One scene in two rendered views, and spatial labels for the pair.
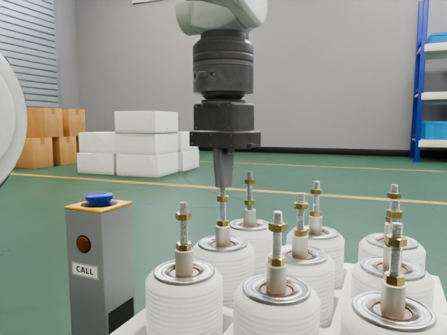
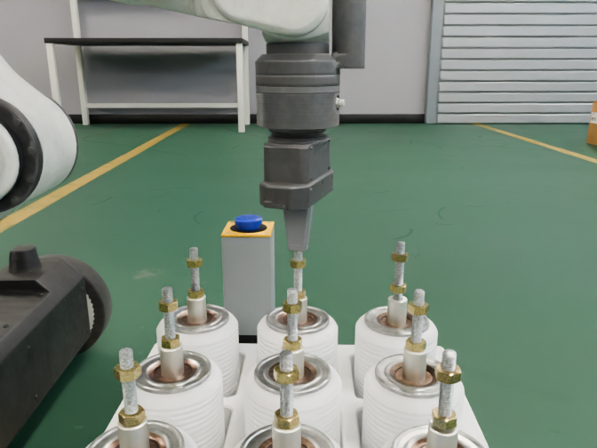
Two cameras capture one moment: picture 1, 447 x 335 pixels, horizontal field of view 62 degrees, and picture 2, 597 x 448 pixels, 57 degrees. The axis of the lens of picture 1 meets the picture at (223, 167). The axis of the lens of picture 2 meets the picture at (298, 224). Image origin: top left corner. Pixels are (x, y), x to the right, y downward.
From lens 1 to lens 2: 0.65 m
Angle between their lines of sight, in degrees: 67
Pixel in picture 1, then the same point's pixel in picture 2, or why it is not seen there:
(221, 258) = (260, 330)
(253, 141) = (274, 199)
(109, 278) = (231, 302)
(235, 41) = (266, 61)
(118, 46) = not seen: outside the picture
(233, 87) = (266, 124)
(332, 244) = (384, 400)
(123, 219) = (254, 250)
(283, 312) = not seen: hidden behind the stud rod
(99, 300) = not seen: hidden behind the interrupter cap
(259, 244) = (368, 349)
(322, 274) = (257, 404)
